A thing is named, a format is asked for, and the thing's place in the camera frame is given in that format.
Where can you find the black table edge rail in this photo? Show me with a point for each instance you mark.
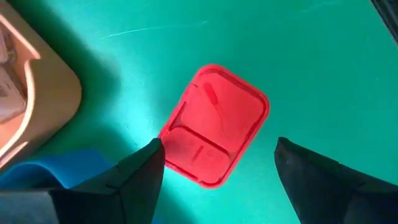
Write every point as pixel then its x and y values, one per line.
pixel 388 15

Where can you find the blue plastic bin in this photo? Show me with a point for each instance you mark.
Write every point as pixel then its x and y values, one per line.
pixel 62 168

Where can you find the red paprika spice tin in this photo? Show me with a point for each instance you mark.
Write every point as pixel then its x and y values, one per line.
pixel 217 124

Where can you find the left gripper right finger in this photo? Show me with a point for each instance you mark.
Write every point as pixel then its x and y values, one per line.
pixel 335 196

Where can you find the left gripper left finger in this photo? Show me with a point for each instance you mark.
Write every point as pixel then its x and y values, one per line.
pixel 130 193

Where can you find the orange plastic bin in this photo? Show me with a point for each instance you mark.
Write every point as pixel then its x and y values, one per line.
pixel 53 93

